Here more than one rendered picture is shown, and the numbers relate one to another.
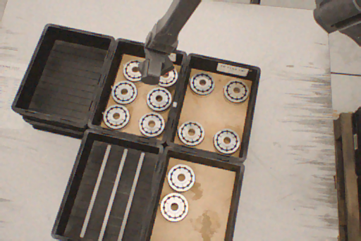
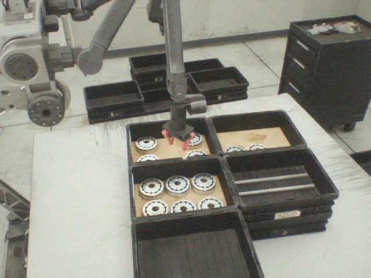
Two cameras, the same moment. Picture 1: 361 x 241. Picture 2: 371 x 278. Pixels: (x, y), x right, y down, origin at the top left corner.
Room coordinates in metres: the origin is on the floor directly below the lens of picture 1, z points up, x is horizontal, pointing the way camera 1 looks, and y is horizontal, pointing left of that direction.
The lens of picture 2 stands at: (0.89, 1.16, 1.97)
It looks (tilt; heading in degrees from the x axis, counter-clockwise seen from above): 38 degrees down; 252
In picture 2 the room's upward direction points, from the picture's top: straight up
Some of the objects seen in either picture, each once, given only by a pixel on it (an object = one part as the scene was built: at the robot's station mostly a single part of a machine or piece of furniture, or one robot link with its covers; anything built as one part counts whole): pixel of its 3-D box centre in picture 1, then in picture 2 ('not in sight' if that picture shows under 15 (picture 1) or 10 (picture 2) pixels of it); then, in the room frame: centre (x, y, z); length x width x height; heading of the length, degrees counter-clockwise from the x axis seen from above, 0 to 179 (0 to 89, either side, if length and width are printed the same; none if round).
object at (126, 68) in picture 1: (135, 70); (155, 209); (0.70, 0.20, 0.86); 0.10 x 0.10 x 0.01
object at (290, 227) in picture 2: not in sight; (272, 202); (0.19, 0.23, 0.76); 0.40 x 0.30 x 0.12; 171
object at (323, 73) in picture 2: not in sight; (326, 80); (-1.08, -1.07, 0.45); 0.60 x 0.45 x 0.90; 178
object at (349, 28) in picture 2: not in sight; (349, 26); (-1.20, -1.12, 0.88); 0.29 x 0.22 x 0.03; 178
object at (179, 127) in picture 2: (155, 61); (178, 123); (0.57, 0.09, 1.17); 0.10 x 0.07 x 0.07; 126
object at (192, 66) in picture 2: not in sight; (200, 84); (-0.15, -1.55, 0.31); 0.40 x 0.30 x 0.34; 178
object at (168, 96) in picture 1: (158, 99); (177, 183); (0.58, 0.09, 0.86); 0.10 x 0.10 x 0.01
